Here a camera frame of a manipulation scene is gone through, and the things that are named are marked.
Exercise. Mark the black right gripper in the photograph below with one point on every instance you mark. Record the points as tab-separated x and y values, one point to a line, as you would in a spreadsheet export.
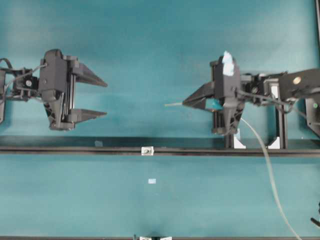
224	90

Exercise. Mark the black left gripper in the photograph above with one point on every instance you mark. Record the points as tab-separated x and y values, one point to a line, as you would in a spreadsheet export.
56	88

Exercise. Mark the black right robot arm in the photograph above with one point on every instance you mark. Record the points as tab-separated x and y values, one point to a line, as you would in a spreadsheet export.
294	86

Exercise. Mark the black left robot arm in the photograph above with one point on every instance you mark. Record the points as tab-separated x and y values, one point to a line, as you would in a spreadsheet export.
21	85

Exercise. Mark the blue tape on gripper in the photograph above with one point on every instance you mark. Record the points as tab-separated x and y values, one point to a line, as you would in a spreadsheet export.
228	68

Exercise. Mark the small blue tape mark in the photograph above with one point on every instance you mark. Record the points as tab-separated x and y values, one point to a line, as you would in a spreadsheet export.
152	181

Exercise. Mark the black extrusion fixture frame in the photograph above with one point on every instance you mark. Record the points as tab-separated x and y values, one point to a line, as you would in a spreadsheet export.
280	140

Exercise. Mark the small silver rail bracket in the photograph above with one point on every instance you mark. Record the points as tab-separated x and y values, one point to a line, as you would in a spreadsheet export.
147	150

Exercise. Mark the black aluminium extrusion rail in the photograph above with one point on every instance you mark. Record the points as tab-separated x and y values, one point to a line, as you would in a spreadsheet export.
157	151

